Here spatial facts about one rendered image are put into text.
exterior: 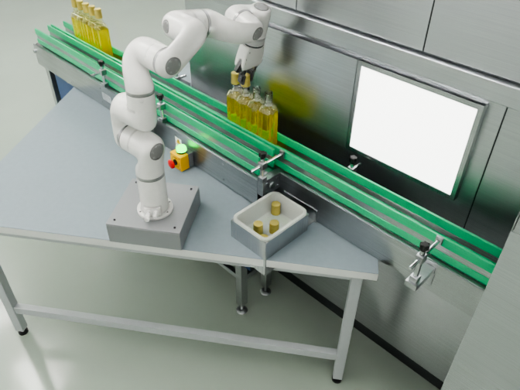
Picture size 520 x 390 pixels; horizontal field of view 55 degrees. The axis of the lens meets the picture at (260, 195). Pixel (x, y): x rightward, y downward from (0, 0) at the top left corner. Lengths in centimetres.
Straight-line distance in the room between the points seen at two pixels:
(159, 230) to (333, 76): 80
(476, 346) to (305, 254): 61
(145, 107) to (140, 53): 16
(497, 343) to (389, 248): 46
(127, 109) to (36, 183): 75
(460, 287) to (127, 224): 109
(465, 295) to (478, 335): 20
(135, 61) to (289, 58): 62
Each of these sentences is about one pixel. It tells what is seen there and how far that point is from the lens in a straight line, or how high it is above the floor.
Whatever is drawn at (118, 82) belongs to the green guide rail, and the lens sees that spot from 247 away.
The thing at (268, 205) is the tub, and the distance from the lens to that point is 185.
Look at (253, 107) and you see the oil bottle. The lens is 190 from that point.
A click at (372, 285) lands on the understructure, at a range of 220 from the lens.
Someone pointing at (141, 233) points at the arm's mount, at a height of 81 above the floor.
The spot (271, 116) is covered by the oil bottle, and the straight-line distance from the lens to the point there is 188.
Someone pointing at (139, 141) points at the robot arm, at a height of 114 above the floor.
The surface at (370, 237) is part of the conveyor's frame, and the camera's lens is 173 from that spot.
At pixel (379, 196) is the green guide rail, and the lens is 175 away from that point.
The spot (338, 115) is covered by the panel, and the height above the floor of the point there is 109.
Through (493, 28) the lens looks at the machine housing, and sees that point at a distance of 151.
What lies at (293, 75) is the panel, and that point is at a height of 117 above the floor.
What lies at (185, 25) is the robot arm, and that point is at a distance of 148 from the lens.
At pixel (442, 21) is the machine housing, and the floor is 150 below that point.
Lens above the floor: 199
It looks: 39 degrees down
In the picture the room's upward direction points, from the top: 1 degrees clockwise
